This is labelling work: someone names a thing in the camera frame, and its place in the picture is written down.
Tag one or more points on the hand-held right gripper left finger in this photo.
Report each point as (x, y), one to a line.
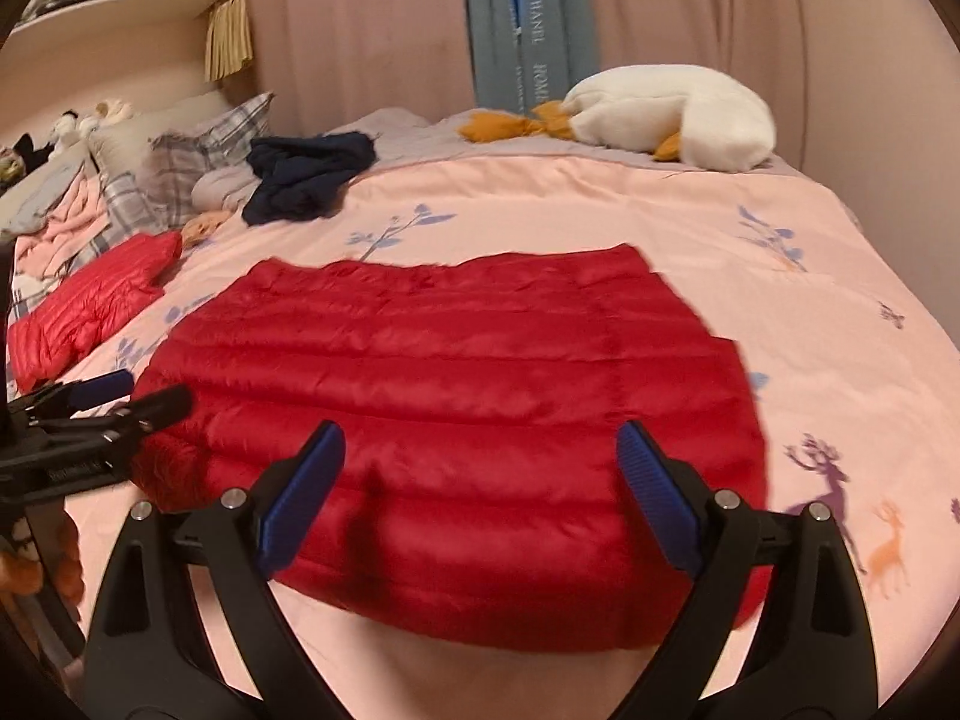
(304, 495)

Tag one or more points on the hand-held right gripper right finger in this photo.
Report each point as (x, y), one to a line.
(656, 491)

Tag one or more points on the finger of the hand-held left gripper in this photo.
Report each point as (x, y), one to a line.
(161, 405)
(101, 386)

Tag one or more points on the person's left hand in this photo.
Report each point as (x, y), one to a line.
(19, 566)

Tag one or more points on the light red puffer jacket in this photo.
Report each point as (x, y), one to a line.
(82, 300)

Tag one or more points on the pink clothing pile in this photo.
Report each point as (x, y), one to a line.
(64, 221)

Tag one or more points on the peach plush doll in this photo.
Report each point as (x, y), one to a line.
(202, 227)

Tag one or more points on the light blue cloth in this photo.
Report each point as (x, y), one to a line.
(37, 191)

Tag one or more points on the grey cushion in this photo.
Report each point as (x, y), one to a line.
(221, 187)

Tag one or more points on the black and white plush toy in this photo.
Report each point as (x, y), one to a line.
(66, 129)

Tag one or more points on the plaid pillow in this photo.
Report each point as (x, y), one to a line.
(217, 142)

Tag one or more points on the navy blue garment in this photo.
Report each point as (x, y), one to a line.
(300, 172)

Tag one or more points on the pink floral bedspread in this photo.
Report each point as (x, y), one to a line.
(750, 187)

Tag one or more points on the yellow tassel hanging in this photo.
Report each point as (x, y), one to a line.
(229, 37)

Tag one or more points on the grey quilt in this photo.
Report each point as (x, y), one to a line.
(420, 135)

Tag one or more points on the white goose plush toy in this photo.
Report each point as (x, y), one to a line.
(660, 109)

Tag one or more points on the pink curtain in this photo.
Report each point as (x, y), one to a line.
(360, 30)

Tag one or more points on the blue-grey curtain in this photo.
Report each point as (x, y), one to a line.
(495, 15)

